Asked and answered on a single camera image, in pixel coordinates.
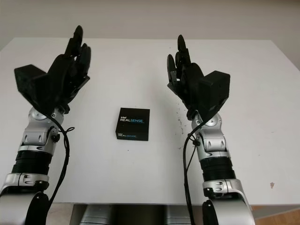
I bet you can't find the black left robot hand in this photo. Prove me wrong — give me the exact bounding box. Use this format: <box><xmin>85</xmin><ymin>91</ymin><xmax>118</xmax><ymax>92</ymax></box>
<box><xmin>45</xmin><ymin>25</ymin><xmax>91</xmax><ymax>114</ymax></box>

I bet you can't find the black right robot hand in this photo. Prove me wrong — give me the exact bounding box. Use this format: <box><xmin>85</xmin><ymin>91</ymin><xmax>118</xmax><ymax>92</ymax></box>
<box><xmin>166</xmin><ymin>34</ymin><xmax>207</xmax><ymax>119</ymax></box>

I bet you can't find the black RealSense box lid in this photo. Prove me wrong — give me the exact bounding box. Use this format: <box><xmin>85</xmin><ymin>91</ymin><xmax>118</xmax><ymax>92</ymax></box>
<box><xmin>115</xmin><ymin>107</ymin><xmax>150</xmax><ymax>140</ymax></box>

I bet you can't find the silver right robot thigh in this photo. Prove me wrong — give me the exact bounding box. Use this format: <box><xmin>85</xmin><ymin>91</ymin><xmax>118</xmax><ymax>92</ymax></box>
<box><xmin>164</xmin><ymin>205</ymin><xmax>199</xmax><ymax>225</ymax></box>

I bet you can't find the silver robot thigh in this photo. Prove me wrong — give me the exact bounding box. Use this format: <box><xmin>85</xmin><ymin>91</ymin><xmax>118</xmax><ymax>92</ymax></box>
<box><xmin>164</xmin><ymin>205</ymin><xmax>199</xmax><ymax>225</ymax></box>
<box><xmin>81</xmin><ymin>205</ymin><xmax>113</xmax><ymax>225</ymax></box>

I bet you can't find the dark robot waist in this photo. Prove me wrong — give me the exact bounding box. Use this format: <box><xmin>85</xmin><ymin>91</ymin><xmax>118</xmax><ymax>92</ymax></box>
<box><xmin>112</xmin><ymin>205</ymin><xmax>165</xmax><ymax>225</ymax></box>

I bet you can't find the silver left robot thigh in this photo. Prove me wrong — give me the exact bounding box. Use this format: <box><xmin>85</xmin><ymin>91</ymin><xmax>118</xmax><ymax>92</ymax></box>
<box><xmin>81</xmin><ymin>205</ymin><xmax>113</xmax><ymax>225</ymax></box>

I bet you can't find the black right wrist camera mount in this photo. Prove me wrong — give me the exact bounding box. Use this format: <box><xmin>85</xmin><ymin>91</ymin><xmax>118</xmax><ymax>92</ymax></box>
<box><xmin>198</xmin><ymin>70</ymin><xmax>231</xmax><ymax>118</ymax></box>

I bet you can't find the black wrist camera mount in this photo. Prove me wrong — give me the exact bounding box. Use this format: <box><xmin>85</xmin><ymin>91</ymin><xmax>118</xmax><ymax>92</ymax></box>
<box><xmin>14</xmin><ymin>64</ymin><xmax>57</xmax><ymax>112</ymax></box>
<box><xmin>198</xmin><ymin>70</ymin><xmax>231</xmax><ymax>118</ymax></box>

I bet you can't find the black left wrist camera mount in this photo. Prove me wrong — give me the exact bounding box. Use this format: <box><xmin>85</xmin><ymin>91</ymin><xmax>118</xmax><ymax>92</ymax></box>
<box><xmin>14</xmin><ymin>64</ymin><xmax>57</xmax><ymax>112</ymax></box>

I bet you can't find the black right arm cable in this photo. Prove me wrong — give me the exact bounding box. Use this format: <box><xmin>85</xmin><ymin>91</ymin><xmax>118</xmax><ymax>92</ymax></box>
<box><xmin>182</xmin><ymin>111</ymin><xmax>204</xmax><ymax>225</ymax></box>

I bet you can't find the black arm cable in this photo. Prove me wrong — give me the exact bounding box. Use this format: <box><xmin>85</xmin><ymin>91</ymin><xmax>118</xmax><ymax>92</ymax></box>
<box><xmin>182</xmin><ymin>111</ymin><xmax>204</xmax><ymax>225</ymax></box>
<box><xmin>44</xmin><ymin>113</ymin><xmax>75</xmax><ymax>225</ymax></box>

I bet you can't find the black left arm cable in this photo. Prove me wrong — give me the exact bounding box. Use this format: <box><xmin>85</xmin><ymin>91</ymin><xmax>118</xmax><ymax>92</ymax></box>
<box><xmin>44</xmin><ymin>113</ymin><xmax>75</xmax><ymax>225</ymax></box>

